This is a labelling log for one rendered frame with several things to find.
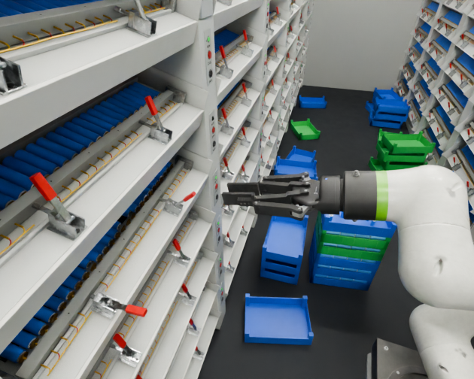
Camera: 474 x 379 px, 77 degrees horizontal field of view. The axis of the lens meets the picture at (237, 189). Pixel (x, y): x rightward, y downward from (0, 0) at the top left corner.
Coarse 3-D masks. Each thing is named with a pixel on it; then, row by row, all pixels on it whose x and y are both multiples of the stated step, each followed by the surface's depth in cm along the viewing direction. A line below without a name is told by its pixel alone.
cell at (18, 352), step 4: (8, 344) 43; (12, 344) 43; (8, 348) 43; (12, 348) 43; (16, 348) 43; (20, 348) 43; (4, 352) 42; (8, 352) 42; (12, 352) 42; (16, 352) 43; (20, 352) 43; (24, 352) 44; (4, 356) 42; (8, 356) 42; (12, 356) 42; (16, 356) 42; (20, 356) 43; (12, 360) 42; (16, 360) 42
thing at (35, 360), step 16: (176, 176) 80; (160, 192) 72; (144, 208) 67; (128, 240) 60; (112, 256) 57; (96, 272) 54; (96, 288) 54; (80, 304) 49; (64, 320) 47; (48, 336) 45; (32, 352) 43; (48, 352) 44; (64, 352) 45; (32, 368) 42
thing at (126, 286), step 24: (192, 168) 86; (168, 192) 76; (168, 216) 71; (144, 240) 64; (168, 240) 67; (96, 264) 57; (144, 264) 60; (120, 288) 55; (96, 312) 51; (120, 312) 52; (72, 336) 48; (96, 336) 49; (0, 360) 43; (24, 360) 44; (72, 360) 46; (96, 360) 50
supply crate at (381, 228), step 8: (328, 216) 132; (336, 216) 143; (328, 224) 134; (336, 224) 133; (344, 224) 132; (352, 224) 132; (360, 224) 139; (368, 224) 139; (376, 224) 139; (384, 224) 139; (392, 224) 128; (352, 232) 134; (360, 232) 134; (368, 232) 133; (376, 232) 132; (384, 232) 131; (392, 232) 131
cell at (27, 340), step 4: (20, 332) 44; (24, 332) 45; (28, 332) 45; (16, 336) 44; (20, 336) 44; (24, 336) 44; (28, 336) 44; (32, 336) 45; (16, 340) 44; (20, 340) 44; (24, 340) 44; (28, 340) 44; (32, 340) 45; (20, 344) 44; (24, 344) 44; (28, 344) 44; (28, 348) 44
